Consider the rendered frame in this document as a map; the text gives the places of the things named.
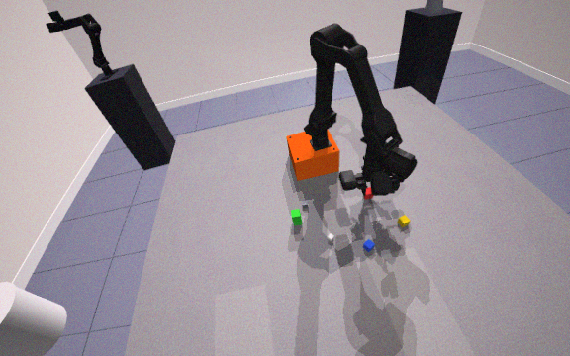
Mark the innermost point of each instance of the yellow block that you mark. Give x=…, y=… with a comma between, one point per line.
x=403, y=221

